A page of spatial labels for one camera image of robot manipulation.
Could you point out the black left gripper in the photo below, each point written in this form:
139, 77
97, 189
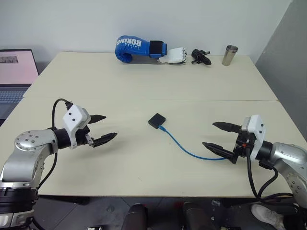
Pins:
82, 139

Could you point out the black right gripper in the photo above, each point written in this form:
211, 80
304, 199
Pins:
241, 143

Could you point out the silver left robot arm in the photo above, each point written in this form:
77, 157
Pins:
26, 153

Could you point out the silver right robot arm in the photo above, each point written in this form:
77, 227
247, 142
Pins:
285, 153

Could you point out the small black box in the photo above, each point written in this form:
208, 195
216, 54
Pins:
156, 120

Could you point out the dark rounded shape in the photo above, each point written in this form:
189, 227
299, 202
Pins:
135, 216
197, 215

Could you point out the stainless steel cup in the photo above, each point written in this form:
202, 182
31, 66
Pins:
229, 56

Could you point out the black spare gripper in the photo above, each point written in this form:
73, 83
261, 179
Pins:
198, 54

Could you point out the blue boxing glove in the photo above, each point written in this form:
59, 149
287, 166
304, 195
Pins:
134, 46

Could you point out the white shoe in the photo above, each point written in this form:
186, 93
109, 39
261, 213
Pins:
265, 215

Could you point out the white robotic hand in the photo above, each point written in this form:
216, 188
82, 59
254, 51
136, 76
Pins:
176, 56

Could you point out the grey laptop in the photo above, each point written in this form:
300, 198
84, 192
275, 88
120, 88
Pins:
14, 69

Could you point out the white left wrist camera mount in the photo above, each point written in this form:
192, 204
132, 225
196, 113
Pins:
73, 117

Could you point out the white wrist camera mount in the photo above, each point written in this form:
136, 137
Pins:
73, 117
257, 134

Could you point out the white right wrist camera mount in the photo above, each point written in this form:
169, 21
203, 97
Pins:
257, 134

